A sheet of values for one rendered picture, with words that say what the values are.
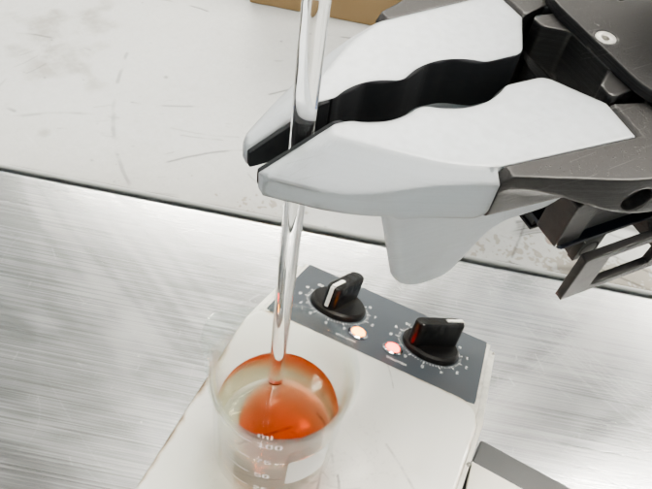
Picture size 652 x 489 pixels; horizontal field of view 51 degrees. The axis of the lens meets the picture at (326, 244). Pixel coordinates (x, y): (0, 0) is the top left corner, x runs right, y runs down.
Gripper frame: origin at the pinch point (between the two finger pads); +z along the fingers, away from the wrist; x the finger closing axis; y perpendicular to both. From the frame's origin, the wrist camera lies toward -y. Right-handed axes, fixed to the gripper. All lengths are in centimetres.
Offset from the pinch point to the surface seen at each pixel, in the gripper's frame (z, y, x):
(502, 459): -12.8, 25.5, -4.0
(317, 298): -5.5, 20.3, 6.8
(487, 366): -13.5, 22.4, 0.3
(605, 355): -23.4, 26.1, -0.7
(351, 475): -2.1, 17.0, -3.6
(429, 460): -5.6, 17.1, -4.3
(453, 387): -9.6, 19.6, -1.0
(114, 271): 4.0, 25.7, 16.3
